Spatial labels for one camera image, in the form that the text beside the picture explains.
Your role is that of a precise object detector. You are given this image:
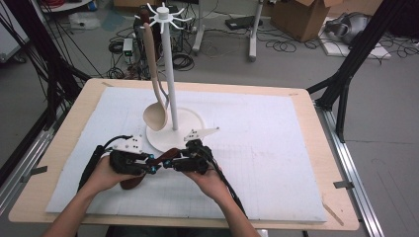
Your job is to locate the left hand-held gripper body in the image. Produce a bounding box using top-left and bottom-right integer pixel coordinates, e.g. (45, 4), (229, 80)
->
(108, 134), (150, 177)

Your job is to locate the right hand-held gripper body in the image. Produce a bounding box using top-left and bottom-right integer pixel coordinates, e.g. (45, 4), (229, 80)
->
(171, 126), (221, 176)

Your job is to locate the brown wooden spoon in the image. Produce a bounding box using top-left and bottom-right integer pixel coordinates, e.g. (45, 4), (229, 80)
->
(119, 147), (182, 191)

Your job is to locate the light wooden spatula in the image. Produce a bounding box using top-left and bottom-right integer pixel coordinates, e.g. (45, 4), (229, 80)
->
(142, 22), (169, 132)

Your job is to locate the white hook stand rack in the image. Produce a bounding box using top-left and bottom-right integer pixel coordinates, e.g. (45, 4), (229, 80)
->
(134, 2), (207, 154)

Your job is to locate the person's right hand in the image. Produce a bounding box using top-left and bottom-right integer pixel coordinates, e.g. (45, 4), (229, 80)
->
(182, 167), (231, 203)

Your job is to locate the person's left hand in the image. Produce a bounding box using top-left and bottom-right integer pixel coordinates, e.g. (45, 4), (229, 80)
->
(83, 154), (146, 194)

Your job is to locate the white grid mat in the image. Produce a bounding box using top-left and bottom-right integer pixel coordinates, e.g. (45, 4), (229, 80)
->
(45, 86), (328, 222)

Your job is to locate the small white power box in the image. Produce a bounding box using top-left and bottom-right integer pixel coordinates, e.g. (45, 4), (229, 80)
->
(122, 38), (134, 57)

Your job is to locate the white stand leg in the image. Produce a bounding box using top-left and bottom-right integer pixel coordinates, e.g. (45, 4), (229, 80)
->
(248, 0), (265, 62)
(192, 0), (206, 55)

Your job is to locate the light wooden table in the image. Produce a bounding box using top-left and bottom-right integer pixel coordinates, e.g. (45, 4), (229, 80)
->
(8, 77), (360, 231)

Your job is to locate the flat black device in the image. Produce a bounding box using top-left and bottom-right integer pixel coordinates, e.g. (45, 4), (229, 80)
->
(225, 15), (264, 31)

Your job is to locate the clear plastic bag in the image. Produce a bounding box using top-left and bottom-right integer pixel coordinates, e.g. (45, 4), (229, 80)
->
(68, 12), (102, 31)

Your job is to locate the round white table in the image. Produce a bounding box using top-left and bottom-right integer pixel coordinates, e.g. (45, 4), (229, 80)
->
(39, 0), (93, 14)

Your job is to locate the cardboard box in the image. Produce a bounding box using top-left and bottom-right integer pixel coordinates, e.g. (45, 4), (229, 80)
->
(270, 0), (345, 43)

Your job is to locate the grey bag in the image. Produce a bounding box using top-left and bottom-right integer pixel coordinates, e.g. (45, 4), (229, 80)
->
(324, 12), (372, 45)

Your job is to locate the white flat board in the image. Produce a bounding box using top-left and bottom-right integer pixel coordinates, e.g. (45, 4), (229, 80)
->
(319, 36), (393, 60)

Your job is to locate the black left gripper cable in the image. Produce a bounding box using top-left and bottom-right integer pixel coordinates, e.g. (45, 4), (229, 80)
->
(77, 134), (134, 194)

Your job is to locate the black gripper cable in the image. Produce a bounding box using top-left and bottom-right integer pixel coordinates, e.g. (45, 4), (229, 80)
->
(204, 149), (248, 218)
(77, 134), (134, 194)

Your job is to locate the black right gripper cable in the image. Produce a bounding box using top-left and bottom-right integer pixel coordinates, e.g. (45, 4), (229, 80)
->
(204, 149), (248, 218)

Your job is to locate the aluminium rail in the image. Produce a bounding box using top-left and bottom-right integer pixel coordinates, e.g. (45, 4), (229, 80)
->
(314, 105), (384, 237)
(0, 108), (63, 215)

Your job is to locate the black metal frame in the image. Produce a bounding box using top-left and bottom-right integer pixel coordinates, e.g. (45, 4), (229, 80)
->
(305, 0), (409, 143)
(0, 0), (92, 186)

